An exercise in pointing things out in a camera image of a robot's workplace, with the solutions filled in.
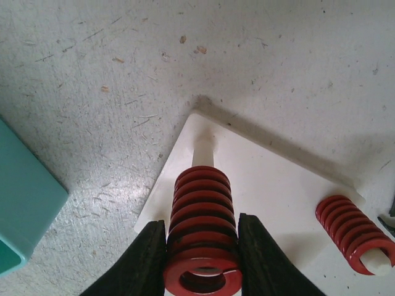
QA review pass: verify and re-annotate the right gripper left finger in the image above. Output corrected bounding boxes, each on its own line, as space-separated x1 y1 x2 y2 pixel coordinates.
81 220 166 296

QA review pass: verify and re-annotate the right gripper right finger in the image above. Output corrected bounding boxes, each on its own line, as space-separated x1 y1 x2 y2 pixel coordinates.
238 213 324 296

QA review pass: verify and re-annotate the white peg board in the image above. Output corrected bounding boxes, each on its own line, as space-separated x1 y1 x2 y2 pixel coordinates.
134 113 395 277

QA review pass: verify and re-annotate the small red spring front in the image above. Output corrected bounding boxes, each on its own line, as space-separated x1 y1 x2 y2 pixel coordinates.
315 195 394 276

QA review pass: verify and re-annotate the light blue plastic box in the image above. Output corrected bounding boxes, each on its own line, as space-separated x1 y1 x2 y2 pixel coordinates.
1 122 68 276

